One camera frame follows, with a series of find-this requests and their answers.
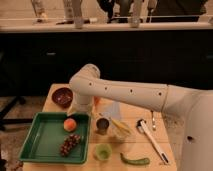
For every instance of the green chili pepper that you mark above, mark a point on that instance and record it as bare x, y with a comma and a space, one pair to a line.
135, 162

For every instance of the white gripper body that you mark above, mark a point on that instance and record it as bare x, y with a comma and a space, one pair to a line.
80, 104

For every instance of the bunch of red grapes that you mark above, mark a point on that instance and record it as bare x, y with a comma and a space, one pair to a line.
69, 143

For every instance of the dark brown bowl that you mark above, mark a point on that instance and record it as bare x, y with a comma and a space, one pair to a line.
62, 97

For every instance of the small metal cup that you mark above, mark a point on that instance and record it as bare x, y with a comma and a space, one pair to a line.
102, 125

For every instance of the orange bowl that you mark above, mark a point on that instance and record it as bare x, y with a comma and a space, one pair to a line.
96, 101

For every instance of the green plastic tray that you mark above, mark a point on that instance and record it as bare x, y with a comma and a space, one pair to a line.
47, 135

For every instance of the orange apple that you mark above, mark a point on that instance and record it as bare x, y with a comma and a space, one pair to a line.
70, 125

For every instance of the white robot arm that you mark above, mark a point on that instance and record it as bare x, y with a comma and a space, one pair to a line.
195, 105

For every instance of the light blue cloth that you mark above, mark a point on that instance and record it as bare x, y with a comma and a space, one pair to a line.
112, 111

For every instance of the green plastic cup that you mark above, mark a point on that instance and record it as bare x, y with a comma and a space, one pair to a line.
102, 152

